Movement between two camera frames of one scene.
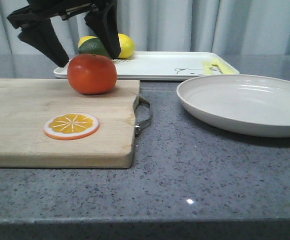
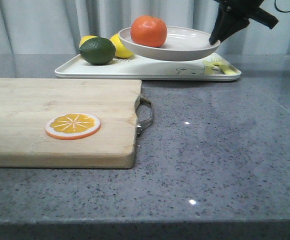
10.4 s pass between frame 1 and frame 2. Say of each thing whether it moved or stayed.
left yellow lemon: stayed
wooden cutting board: stayed
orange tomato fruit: moved
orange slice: stayed
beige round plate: moved
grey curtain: stayed
